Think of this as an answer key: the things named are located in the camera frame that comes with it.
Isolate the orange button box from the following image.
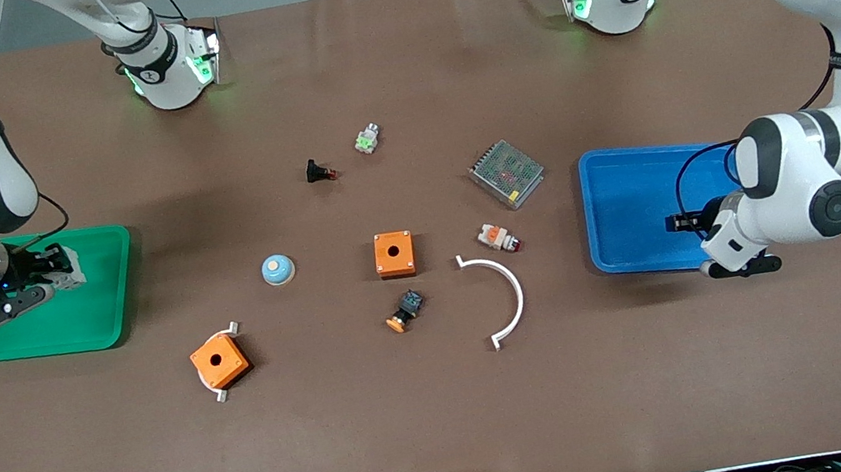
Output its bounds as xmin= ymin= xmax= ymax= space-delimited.
xmin=371 ymin=228 xmax=419 ymax=282
xmin=186 ymin=329 xmax=255 ymax=394

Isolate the black right base cable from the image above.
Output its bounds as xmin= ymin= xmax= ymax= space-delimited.
xmin=122 ymin=0 xmax=222 ymax=59

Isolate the metal mesh power supply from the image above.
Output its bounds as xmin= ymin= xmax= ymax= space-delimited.
xmin=463 ymin=133 xmax=551 ymax=217

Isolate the small black red switch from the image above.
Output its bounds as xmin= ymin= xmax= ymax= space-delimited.
xmin=303 ymin=155 xmax=339 ymax=185

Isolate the green white push button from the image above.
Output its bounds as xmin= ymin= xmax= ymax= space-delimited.
xmin=352 ymin=122 xmax=383 ymax=157

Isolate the orange white indicator lamp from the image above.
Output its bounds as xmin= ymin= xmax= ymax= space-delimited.
xmin=475 ymin=218 xmax=524 ymax=259

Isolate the blue round buzzer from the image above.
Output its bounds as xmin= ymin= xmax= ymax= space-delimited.
xmin=258 ymin=251 xmax=298 ymax=289

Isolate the green plastic tray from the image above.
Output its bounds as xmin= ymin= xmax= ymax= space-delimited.
xmin=0 ymin=219 xmax=148 ymax=367

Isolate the brown table mat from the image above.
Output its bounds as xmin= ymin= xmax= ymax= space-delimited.
xmin=0 ymin=0 xmax=841 ymax=472

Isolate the orange black mushroom button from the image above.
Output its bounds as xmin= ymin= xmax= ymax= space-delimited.
xmin=381 ymin=287 xmax=430 ymax=336

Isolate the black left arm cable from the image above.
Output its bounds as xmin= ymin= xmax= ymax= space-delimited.
xmin=645 ymin=0 xmax=841 ymax=217

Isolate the blue plastic tray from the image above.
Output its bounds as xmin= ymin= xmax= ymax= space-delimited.
xmin=573 ymin=125 xmax=769 ymax=291

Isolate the white red circuit breaker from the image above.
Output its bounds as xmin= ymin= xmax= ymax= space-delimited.
xmin=46 ymin=244 xmax=88 ymax=293

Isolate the orange box with brackets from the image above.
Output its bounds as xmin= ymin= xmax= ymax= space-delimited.
xmin=190 ymin=319 xmax=253 ymax=407

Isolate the large white curved bracket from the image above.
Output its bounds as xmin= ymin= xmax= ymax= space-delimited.
xmin=455 ymin=246 xmax=533 ymax=356

